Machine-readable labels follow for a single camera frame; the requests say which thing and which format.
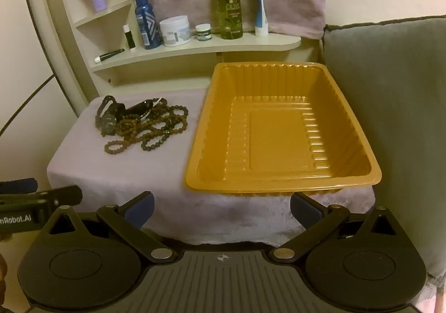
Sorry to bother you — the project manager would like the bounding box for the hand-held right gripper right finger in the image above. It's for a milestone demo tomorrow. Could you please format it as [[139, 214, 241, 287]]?
[[290, 192, 405, 261]]

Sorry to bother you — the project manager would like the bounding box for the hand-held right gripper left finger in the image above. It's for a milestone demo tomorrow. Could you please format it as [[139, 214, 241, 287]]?
[[45, 191, 175, 264]]

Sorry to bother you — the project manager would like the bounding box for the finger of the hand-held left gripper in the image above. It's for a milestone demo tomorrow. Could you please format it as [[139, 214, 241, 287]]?
[[0, 186, 83, 208], [0, 178, 38, 196]]

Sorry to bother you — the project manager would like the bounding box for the small brown bead bracelet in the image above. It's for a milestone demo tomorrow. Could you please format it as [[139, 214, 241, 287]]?
[[104, 139, 135, 155]]

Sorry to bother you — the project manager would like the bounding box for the yellow plastic tray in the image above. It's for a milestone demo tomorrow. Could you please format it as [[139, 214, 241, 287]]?
[[183, 61, 382, 197]]

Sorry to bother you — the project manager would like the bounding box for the long dark beaded necklace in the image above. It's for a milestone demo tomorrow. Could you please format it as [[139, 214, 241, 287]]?
[[139, 98, 190, 153]]

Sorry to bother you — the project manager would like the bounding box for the brown beaded necklace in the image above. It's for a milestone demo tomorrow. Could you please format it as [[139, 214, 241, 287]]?
[[115, 114, 157, 146]]

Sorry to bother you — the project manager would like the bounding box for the black mesh wristwatch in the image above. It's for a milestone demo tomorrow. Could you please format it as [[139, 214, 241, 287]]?
[[95, 111, 119, 136]]

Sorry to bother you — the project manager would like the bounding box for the black oblong case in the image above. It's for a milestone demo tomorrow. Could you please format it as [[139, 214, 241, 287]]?
[[125, 98, 156, 119]]

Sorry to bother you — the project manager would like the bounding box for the gold watch dark leather strap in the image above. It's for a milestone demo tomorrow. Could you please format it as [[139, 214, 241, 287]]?
[[96, 94, 127, 118]]

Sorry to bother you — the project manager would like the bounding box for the lavender fuzzy cloth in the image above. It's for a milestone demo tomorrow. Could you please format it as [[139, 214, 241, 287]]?
[[47, 88, 377, 247]]

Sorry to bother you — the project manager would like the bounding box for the grey cushion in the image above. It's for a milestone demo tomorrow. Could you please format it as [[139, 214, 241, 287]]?
[[322, 15, 446, 279]]

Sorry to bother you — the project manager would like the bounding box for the green tube white cap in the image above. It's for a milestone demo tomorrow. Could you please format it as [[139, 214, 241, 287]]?
[[94, 49, 125, 63]]

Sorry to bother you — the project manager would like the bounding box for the cream wooden shelf unit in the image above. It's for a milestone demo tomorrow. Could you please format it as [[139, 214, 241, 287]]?
[[35, 0, 302, 106]]

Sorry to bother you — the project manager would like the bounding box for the white cream jar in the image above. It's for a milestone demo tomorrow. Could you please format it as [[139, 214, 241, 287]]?
[[159, 15, 192, 47]]

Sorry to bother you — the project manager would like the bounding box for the blue bottle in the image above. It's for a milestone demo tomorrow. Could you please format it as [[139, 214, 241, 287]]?
[[134, 0, 162, 49]]

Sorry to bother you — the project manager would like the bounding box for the small green white jar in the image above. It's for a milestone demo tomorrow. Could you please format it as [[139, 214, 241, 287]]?
[[195, 23, 212, 42]]

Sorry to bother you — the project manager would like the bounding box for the white blue tube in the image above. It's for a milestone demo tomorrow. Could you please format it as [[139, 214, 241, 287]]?
[[254, 0, 269, 37]]

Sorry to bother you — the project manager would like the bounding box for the black cable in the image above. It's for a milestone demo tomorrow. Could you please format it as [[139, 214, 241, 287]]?
[[0, 75, 56, 136]]

